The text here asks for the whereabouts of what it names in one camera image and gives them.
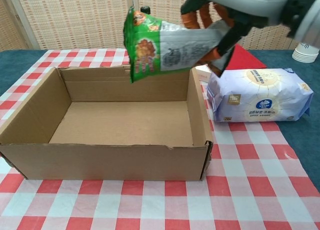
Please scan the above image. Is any blue white tissue pack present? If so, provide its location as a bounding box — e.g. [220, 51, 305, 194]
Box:
[206, 67, 314, 124]

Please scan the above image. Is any white paper cup stack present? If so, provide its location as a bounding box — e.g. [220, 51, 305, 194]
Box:
[291, 41, 320, 64]

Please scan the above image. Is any green snack bag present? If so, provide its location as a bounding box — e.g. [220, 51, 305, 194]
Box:
[123, 6, 234, 85]

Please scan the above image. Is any cardboard box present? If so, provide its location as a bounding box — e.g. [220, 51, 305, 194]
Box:
[0, 66, 214, 182]

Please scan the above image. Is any white book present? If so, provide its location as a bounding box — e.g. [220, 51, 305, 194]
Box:
[193, 64, 212, 84]

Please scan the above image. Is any red white checkered cloth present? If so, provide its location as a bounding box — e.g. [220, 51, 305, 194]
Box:
[0, 48, 320, 230]

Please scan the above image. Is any red spiral notebook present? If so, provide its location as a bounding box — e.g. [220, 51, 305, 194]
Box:
[225, 44, 268, 71]

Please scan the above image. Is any right orange-tipped robot hand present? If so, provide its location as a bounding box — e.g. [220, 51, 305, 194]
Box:
[180, 0, 313, 78]

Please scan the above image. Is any bamboo folding screen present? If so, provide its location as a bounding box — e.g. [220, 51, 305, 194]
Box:
[0, 0, 320, 51]

